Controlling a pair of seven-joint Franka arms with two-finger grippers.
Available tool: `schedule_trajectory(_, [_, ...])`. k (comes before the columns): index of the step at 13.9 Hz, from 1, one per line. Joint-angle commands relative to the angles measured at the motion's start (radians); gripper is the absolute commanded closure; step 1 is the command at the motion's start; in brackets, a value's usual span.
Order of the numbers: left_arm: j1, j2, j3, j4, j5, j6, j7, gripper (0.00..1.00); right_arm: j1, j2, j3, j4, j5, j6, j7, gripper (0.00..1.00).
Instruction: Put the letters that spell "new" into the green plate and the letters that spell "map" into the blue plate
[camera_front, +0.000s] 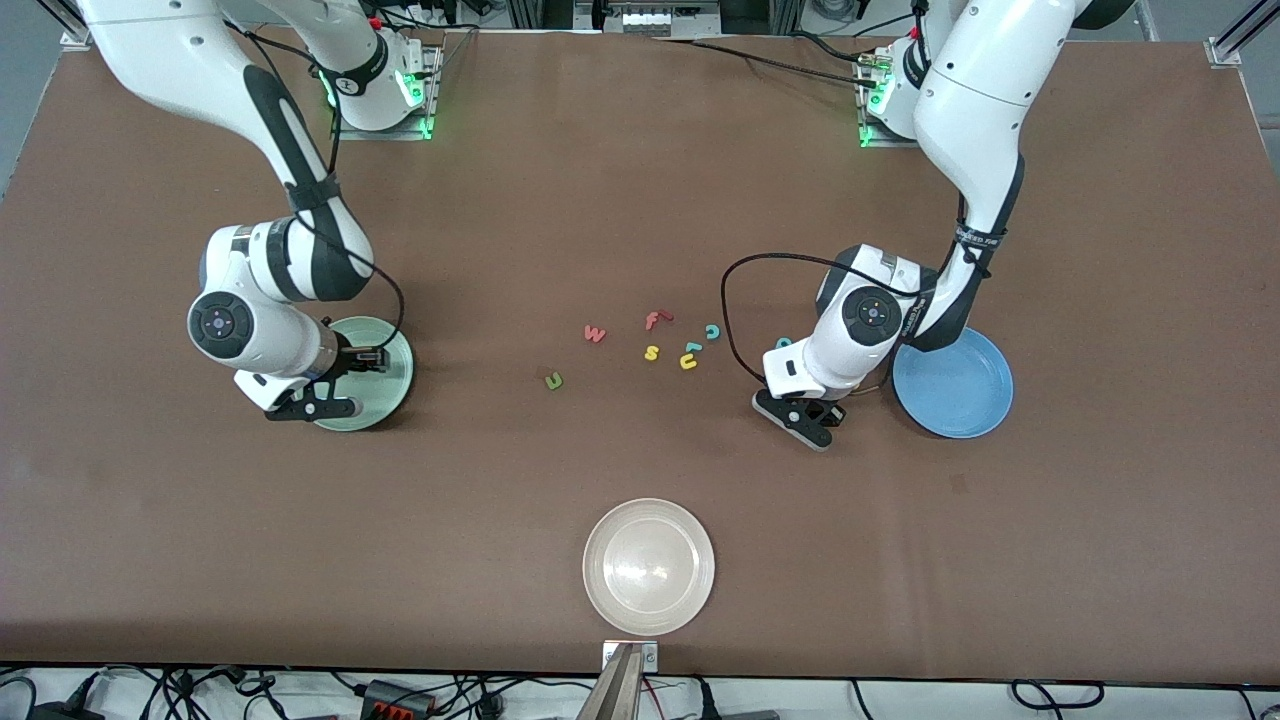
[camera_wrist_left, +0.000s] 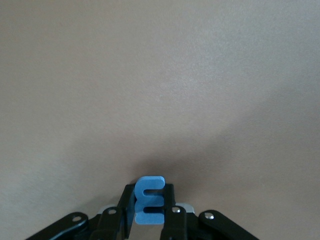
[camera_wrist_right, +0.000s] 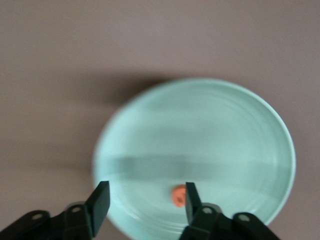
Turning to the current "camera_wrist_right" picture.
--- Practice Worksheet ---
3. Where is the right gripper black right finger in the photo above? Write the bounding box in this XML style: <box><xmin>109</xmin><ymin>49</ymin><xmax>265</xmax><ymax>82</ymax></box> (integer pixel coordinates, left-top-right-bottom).
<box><xmin>179</xmin><ymin>182</ymin><xmax>223</xmax><ymax>240</ymax></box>

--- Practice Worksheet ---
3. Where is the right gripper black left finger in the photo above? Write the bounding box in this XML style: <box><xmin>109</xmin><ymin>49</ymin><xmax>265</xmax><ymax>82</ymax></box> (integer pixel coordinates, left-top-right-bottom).
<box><xmin>62</xmin><ymin>181</ymin><xmax>111</xmax><ymax>240</ymax></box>

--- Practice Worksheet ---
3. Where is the orange foam letter e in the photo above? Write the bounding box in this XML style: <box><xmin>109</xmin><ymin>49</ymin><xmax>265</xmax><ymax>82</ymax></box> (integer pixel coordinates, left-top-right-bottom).
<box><xmin>171</xmin><ymin>184</ymin><xmax>187</xmax><ymax>208</ymax></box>

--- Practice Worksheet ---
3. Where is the mint green plate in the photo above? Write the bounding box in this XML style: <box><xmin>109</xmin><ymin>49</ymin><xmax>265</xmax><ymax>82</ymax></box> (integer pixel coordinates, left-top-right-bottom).
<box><xmin>92</xmin><ymin>77</ymin><xmax>297</xmax><ymax>240</ymax></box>

